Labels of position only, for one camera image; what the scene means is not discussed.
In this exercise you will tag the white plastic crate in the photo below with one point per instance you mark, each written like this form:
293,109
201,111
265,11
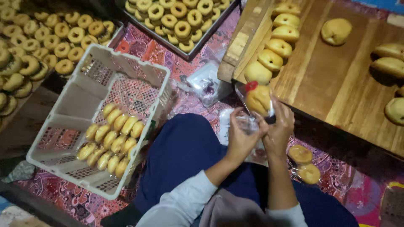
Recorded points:
94,91

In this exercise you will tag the patterned pink floor mat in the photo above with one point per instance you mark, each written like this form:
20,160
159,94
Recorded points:
341,176

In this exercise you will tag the person's left hand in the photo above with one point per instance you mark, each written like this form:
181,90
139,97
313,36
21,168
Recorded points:
240,142

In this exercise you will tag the person's grey shirt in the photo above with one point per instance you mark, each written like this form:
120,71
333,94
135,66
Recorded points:
233,209

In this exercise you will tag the person's right hand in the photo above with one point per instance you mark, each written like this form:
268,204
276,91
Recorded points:
280,135

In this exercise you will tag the row of plain donuts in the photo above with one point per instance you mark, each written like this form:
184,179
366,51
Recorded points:
274,47

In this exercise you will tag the person's blue trouser legs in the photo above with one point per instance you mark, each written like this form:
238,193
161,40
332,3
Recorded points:
186,151

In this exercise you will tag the packet of clear plastic bags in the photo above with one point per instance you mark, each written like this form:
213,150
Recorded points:
208,83

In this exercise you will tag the low wooden table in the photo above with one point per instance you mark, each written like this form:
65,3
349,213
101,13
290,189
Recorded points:
331,88

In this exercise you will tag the grey cloth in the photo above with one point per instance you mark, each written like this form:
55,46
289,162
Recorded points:
19,171

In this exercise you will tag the loose clear plastic bags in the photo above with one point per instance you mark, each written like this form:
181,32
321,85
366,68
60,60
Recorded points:
225,126

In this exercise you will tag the person's right fingers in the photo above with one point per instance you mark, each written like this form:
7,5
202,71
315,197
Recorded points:
282,113

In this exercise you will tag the pile of bagged donuts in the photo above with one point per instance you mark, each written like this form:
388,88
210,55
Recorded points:
110,142

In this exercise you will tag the wrapped golden donut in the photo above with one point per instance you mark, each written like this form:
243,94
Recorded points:
309,174
300,154

